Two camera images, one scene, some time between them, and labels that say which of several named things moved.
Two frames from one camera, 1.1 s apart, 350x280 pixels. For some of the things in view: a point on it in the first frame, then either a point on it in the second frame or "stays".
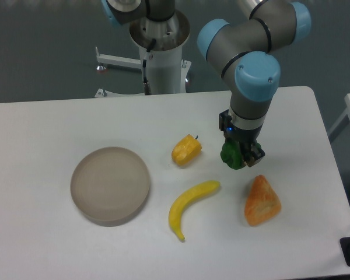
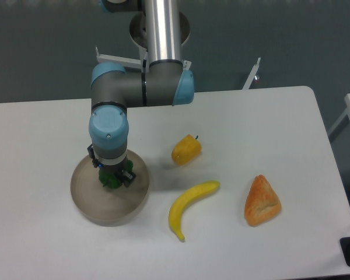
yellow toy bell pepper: (188, 149) stays
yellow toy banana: (183, 199) stays
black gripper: (255, 153) to (128, 177)
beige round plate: (109, 186) stays
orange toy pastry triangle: (262, 203) stays
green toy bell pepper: (231, 154) to (113, 181)
